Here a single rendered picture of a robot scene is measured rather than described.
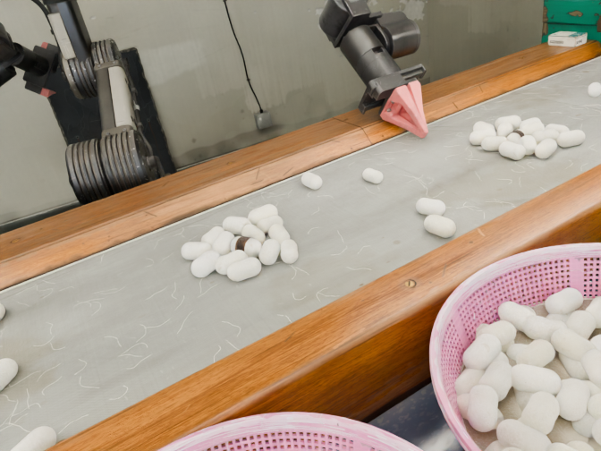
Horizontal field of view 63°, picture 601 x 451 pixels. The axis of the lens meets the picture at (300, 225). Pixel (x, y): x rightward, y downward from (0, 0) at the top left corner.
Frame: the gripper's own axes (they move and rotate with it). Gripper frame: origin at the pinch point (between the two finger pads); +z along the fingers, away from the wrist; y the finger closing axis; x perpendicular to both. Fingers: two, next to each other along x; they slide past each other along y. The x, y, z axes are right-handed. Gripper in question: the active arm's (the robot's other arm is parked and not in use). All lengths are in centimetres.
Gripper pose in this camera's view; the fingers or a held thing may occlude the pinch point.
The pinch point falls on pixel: (421, 131)
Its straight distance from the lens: 77.5
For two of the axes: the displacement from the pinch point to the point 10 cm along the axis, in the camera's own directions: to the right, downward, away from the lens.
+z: 4.8, 8.2, -3.0
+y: 8.6, -3.7, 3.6
